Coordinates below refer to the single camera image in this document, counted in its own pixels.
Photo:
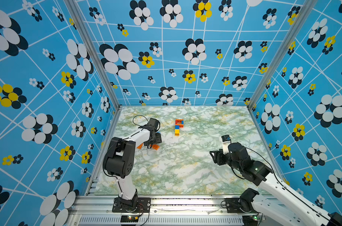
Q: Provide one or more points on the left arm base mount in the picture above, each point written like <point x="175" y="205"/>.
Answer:
<point x="137" y="205"/>

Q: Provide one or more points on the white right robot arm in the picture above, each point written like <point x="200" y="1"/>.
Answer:
<point x="296" y="210"/>

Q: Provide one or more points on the left aluminium corner post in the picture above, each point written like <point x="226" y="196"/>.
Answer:
<point x="84" y="34"/>

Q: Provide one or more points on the right aluminium corner post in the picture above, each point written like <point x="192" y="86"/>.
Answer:
<point x="289" y="38"/>

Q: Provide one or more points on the aluminium front rail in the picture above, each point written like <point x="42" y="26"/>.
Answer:
<point x="182" y="210"/>

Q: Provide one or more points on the orange long lego plate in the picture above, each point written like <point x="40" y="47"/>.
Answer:
<point x="156" y="147"/>

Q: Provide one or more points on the aluminium corner post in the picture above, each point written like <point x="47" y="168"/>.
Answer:
<point x="84" y="34"/>
<point x="289" y="38"/>

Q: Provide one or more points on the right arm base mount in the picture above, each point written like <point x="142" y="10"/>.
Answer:
<point x="237" y="205"/>

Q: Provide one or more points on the yellow lego brick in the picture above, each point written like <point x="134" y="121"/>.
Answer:
<point x="177" y="132"/>

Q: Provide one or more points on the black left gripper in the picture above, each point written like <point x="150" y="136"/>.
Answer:
<point x="158" y="138"/>

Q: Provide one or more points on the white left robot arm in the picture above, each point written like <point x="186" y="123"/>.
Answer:
<point x="119" y="161"/>

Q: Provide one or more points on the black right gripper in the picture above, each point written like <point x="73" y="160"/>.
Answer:
<point x="218" y="155"/>

